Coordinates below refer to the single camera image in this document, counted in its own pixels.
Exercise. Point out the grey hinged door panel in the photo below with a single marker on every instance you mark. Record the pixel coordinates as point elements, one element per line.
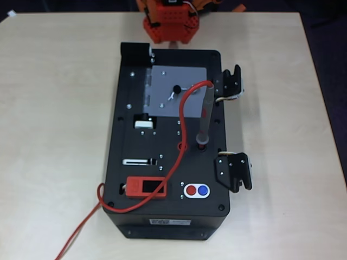
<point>162,89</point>

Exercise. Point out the red printed robot arm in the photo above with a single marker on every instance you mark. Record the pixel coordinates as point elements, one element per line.
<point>173,24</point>

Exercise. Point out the white angle knob block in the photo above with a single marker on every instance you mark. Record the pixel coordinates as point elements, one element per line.
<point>143,124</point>

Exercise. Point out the black task board box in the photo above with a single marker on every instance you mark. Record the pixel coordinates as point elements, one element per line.
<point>135,146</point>

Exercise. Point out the white linear slider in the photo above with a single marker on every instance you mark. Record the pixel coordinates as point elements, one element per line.
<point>135,161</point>

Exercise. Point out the red and blue buttons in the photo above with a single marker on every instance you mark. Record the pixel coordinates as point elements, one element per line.
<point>185,190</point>

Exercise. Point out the red push button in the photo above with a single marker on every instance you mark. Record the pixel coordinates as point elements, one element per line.
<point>192,190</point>

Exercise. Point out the blue push button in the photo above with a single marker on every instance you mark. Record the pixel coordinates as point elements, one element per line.
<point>202,190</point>

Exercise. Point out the red display module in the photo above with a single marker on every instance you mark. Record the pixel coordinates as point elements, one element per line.
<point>134,187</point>

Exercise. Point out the white barcode label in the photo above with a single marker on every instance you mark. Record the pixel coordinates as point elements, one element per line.
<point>170,222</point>

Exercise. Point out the orange printed clamp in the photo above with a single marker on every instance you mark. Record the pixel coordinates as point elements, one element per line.
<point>141,5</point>

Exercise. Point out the orange plastic piece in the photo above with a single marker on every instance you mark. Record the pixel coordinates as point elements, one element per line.
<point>240,8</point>

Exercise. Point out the small white plastic piece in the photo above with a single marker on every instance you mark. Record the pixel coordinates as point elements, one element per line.
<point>11,13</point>

